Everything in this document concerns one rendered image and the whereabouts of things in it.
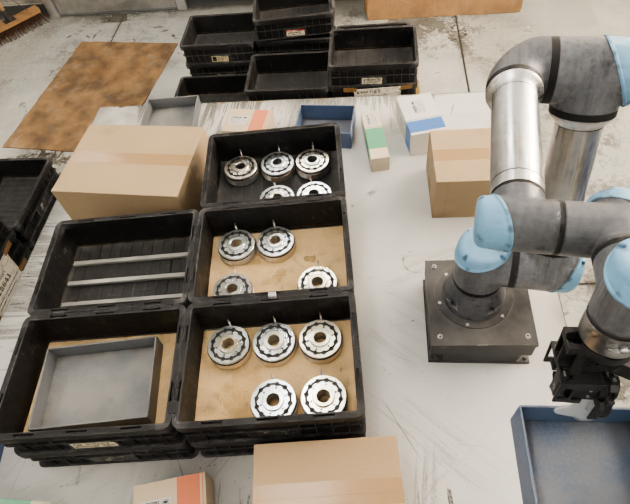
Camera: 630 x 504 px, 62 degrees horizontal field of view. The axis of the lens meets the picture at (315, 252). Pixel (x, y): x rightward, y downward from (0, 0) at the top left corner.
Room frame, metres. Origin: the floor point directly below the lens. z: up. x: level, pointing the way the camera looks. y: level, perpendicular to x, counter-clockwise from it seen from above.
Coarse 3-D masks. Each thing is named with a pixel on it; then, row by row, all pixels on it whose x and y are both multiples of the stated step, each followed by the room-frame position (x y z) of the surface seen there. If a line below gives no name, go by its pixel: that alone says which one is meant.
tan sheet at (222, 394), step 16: (208, 336) 0.65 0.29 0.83; (352, 352) 0.55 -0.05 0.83; (208, 368) 0.56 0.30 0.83; (240, 368) 0.55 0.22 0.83; (256, 368) 0.55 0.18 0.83; (272, 368) 0.54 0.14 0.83; (288, 368) 0.53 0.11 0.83; (304, 368) 0.53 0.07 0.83; (320, 368) 0.52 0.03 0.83; (336, 368) 0.51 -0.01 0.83; (352, 368) 0.51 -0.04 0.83; (208, 384) 0.52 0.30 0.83; (224, 384) 0.52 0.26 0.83; (240, 384) 0.51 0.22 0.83; (256, 384) 0.51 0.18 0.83; (304, 384) 0.49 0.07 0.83; (352, 384) 0.47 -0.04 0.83; (208, 400) 0.49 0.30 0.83; (224, 400) 0.48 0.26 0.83; (240, 400) 0.47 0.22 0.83; (272, 400) 0.46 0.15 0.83; (320, 400) 0.44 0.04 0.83; (352, 400) 0.43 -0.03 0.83; (208, 416) 0.45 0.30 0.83; (224, 416) 0.44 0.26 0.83; (240, 416) 0.44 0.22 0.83
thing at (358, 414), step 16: (192, 304) 0.69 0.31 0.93; (208, 304) 0.68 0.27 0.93; (224, 304) 0.67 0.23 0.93; (240, 304) 0.67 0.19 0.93; (352, 304) 0.62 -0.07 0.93; (352, 320) 0.58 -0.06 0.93; (352, 336) 0.54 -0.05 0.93; (176, 384) 0.49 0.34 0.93; (176, 400) 0.45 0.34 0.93; (176, 416) 0.42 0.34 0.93; (272, 416) 0.39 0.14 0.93; (288, 416) 0.38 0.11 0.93; (304, 416) 0.38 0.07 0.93; (320, 416) 0.37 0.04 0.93; (336, 416) 0.37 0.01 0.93; (352, 416) 0.36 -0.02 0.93
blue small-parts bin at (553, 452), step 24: (528, 408) 0.26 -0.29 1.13; (552, 408) 0.25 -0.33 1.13; (624, 408) 0.24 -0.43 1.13; (528, 432) 0.24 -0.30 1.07; (552, 432) 0.23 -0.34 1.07; (576, 432) 0.23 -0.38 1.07; (600, 432) 0.22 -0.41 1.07; (624, 432) 0.22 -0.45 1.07; (528, 456) 0.19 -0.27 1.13; (552, 456) 0.20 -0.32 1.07; (576, 456) 0.19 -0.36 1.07; (600, 456) 0.19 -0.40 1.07; (624, 456) 0.18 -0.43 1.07; (528, 480) 0.16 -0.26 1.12; (552, 480) 0.16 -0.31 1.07; (576, 480) 0.16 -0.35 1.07; (600, 480) 0.15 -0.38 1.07; (624, 480) 0.15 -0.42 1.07
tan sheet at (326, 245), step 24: (216, 240) 0.95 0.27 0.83; (312, 240) 0.90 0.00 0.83; (336, 240) 0.88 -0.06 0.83; (216, 264) 0.87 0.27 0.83; (264, 264) 0.84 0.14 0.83; (288, 264) 0.83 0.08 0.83; (312, 264) 0.82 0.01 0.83; (336, 264) 0.80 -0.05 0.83; (264, 288) 0.77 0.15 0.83; (288, 288) 0.75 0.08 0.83
